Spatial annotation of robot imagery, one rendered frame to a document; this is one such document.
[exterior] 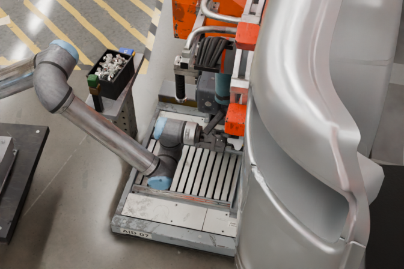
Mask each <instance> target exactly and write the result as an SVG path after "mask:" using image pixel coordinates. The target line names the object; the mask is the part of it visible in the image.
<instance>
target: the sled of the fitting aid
mask: <svg viewBox="0 0 404 269"><path fill-rule="evenodd" d="M241 165H242V156H241V160H240V165H239V169H238V173H237V178H236V183H235V186H234V191H233V196H232V200H231V204H230V213H229V217H231V218H235V219H236V218H237V208H238V200H239V186H240V173H241Z"/></svg>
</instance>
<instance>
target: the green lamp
mask: <svg viewBox="0 0 404 269"><path fill-rule="evenodd" d="M87 83H88V86H93V87H97V86H98V84H99V76H98V75H95V74H90V75H89V77H88V79H87Z"/></svg>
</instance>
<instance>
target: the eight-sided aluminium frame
mask: <svg viewBox="0 0 404 269"><path fill-rule="evenodd" d="M253 3H254V4H258V7H257V11H256V15H250V11H251V7H252V4H253ZM265 4H266V0H247V1H246V5H245V9H244V11H243V14H242V17H241V20H240V21H241V22H248V23H256V24H261V21H262V14H263V10H264V9H265ZM242 53H243V50H242V49H236V57H235V61H234V69H233V75H232V77H231V82H230V103H236V102H237V94H241V97H240V101H239V104H245V105H247V100H248V87H249V74H250V69H251V63H252V59H253V54H254V51H250V50H249V54H248V60H247V65H246V72H245V76H243V75H239V72H240V65H241V60H242Z"/></svg>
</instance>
